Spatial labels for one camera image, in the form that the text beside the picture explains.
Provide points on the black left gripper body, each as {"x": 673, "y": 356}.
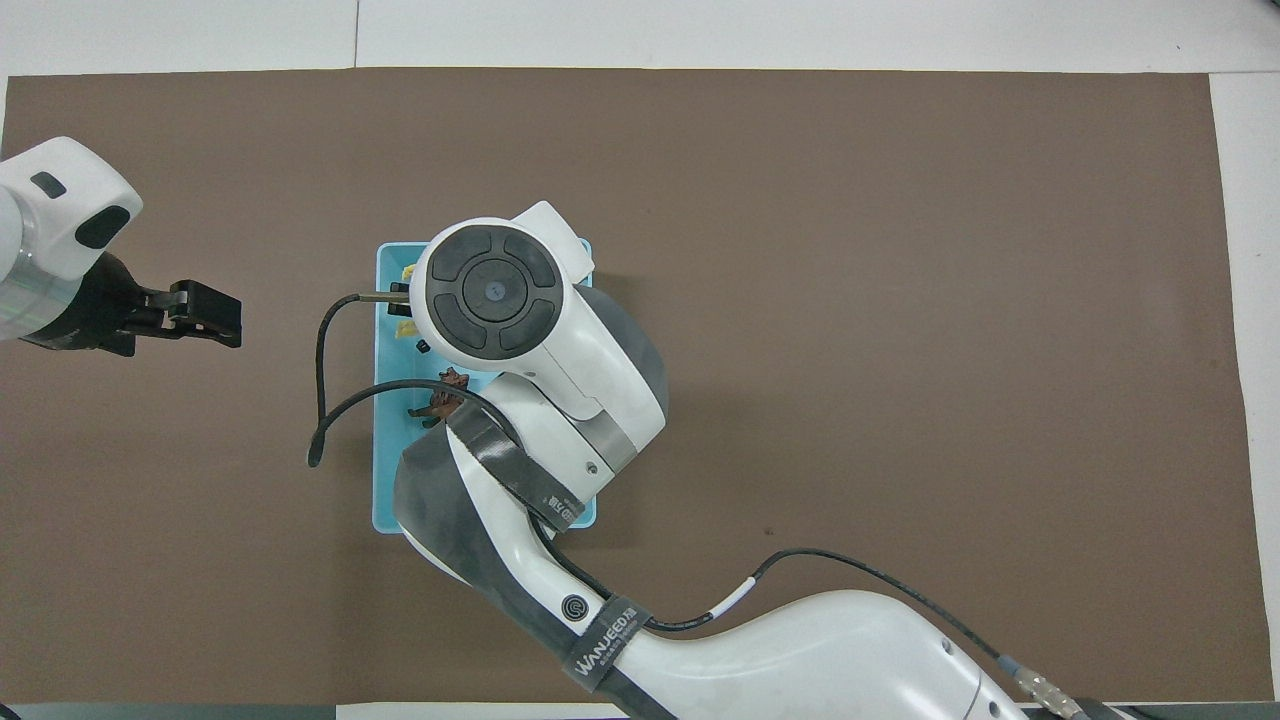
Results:
{"x": 105, "y": 310}

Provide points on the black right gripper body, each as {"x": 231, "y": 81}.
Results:
{"x": 401, "y": 310}

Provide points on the cream horse toy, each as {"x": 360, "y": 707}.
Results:
{"x": 406, "y": 329}

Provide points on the brown lion toy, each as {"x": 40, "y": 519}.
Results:
{"x": 448, "y": 385}

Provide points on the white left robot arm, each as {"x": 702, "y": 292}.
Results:
{"x": 60, "y": 210}

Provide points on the light blue storage box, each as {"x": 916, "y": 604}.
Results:
{"x": 395, "y": 360}

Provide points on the brown table mat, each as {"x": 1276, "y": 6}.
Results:
{"x": 1000, "y": 300}

